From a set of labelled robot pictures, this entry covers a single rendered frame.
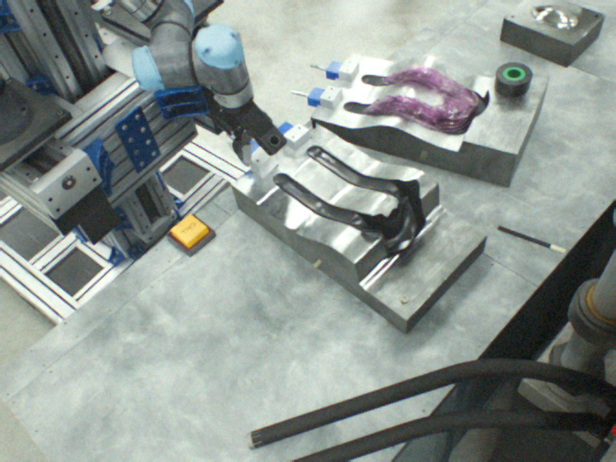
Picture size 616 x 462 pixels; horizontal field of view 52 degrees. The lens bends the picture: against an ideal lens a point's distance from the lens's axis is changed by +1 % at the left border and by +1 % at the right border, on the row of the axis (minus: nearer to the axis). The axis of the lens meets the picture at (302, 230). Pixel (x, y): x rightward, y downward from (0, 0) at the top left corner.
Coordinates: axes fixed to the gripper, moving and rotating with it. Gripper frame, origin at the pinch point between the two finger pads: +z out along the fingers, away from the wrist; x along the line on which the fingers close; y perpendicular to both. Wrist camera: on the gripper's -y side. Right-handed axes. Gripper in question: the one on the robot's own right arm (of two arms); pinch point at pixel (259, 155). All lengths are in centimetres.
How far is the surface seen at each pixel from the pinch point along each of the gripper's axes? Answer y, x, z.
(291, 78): 86, -80, 120
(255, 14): 137, -104, 130
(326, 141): -6.0, -14.7, 6.2
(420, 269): -42.6, -2.4, 2.3
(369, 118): -8.1, -27.6, 9.7
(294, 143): -1.9, -8.6, 3.7
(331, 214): -20.9, -0.1, 2.2
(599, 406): -82, -3, 4
